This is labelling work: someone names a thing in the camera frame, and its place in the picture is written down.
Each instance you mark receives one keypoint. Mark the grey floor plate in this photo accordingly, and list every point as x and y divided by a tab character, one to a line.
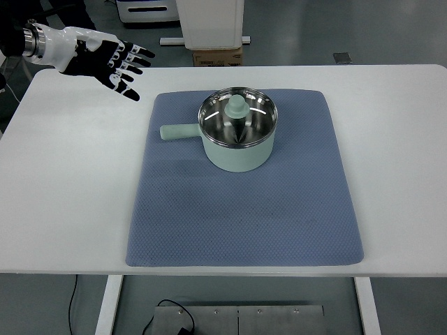
342	58

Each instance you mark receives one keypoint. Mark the white appliance with dark slot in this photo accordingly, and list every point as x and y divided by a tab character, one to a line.
146	17

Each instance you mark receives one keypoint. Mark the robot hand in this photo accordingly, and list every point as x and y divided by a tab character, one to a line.
91	59

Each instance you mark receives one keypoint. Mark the white cabinet column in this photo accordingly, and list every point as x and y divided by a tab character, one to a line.
213	21

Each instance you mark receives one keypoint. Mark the white table leg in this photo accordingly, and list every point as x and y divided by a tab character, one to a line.
368	303
108	303

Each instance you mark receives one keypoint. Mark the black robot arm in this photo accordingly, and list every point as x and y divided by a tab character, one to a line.
12	38

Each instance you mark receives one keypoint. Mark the white base bar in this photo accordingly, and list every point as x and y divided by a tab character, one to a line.
171	41

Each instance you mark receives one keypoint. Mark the grey metal plate with screws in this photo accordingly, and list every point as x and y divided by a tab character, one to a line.
272	321

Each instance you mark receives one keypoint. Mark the blue textured mat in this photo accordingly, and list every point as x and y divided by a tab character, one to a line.
195	216

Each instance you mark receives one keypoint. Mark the glass lid with green knob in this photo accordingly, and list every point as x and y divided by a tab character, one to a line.
237	106

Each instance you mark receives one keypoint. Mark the brown cardboard box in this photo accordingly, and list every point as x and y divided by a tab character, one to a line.
216	56

